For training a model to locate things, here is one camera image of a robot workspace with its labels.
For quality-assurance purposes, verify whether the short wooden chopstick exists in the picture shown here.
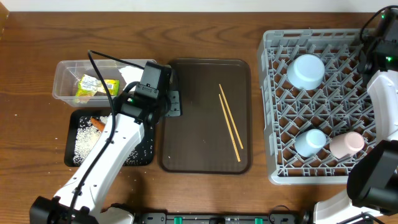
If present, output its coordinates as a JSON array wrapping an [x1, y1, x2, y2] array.
[[218, 94, 241, 162]]

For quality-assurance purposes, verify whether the orange carrot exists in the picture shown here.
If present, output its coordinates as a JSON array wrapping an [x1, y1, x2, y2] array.
[[90, 118, 105, 132]]

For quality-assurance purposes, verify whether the clear plastic bin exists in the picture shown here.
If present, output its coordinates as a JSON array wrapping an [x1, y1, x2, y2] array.
[[52, 59, 131, 108]]

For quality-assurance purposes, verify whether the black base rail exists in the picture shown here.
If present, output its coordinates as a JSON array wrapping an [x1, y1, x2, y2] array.
[[99, 203, 312, 224]]

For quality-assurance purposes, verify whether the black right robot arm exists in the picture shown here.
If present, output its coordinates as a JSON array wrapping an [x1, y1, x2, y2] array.
[[302, 5, 397, 224]]

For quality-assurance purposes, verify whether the long wooden chopstick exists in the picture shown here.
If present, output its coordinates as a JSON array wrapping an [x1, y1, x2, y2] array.
[[218, 83, 244, 149]]

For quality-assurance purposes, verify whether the light blue cup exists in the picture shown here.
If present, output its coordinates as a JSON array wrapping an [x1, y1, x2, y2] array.
[[294, 129, 326, 157]]

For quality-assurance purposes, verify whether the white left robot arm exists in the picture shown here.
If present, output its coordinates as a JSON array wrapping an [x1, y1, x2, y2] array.
[[29, 83, 181, 223]]

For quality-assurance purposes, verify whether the brown serving tray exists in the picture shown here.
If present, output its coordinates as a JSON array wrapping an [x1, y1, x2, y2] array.
[[159, 58, 252, 175]]

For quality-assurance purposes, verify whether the light blue bowl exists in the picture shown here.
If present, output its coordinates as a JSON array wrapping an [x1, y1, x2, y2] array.
[[287, 54, 325, 90]]

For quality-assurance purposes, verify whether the grey dishwasher rack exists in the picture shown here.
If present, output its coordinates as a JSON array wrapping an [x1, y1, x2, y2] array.
[[257, 29, 377, 185]]

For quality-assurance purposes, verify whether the black waste tray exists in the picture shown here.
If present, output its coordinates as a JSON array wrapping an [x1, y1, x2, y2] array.
[[64, 108, 155, 167]]

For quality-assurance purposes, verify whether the green snack wrapper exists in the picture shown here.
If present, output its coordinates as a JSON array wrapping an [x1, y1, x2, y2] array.
[[74, 74, 120, 103]]

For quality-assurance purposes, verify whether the white napkin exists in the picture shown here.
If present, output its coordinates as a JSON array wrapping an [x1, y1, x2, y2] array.
[[119, 66, 143, 85]]

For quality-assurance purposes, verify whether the pink cup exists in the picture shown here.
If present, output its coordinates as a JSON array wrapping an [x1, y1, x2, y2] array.
[[330, 131, 364, 159]]

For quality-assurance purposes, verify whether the white rice pile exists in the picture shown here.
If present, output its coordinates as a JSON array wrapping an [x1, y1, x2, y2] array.
[[70, 116, 155, 166]]

